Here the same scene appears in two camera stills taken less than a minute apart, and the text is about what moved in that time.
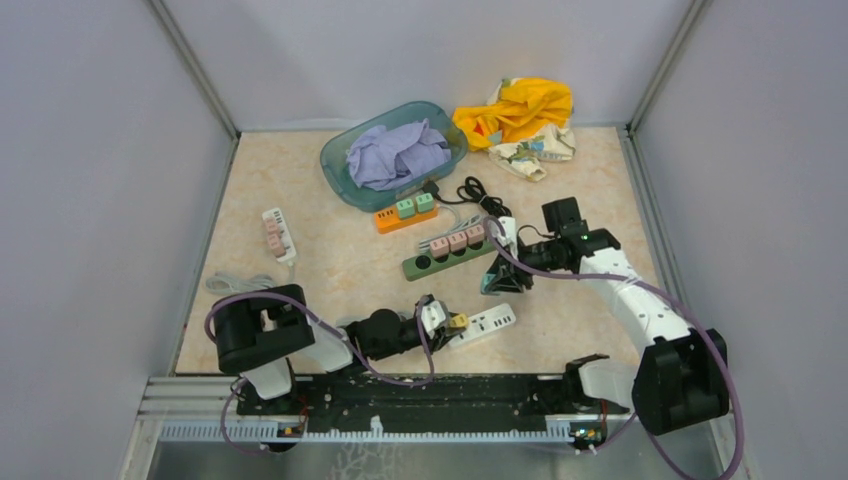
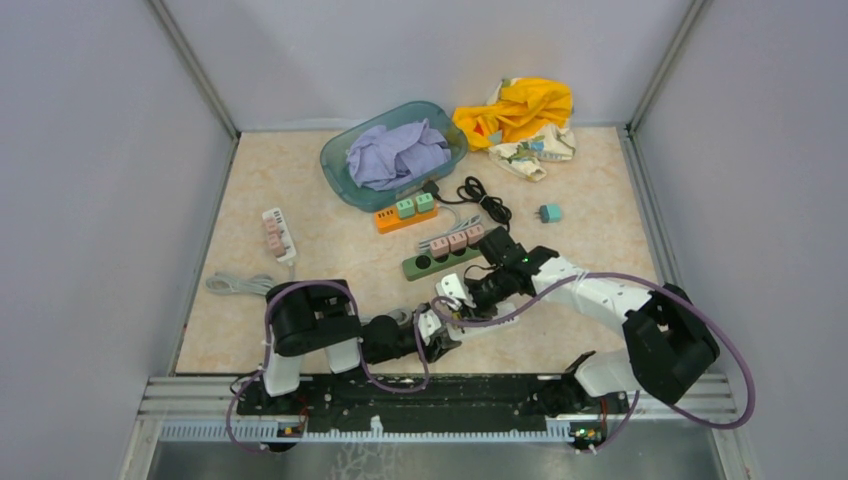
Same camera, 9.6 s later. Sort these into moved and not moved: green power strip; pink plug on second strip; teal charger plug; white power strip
Moved: teal charger plug
Not moved: white power strip; pink plug on second strip; green power strip
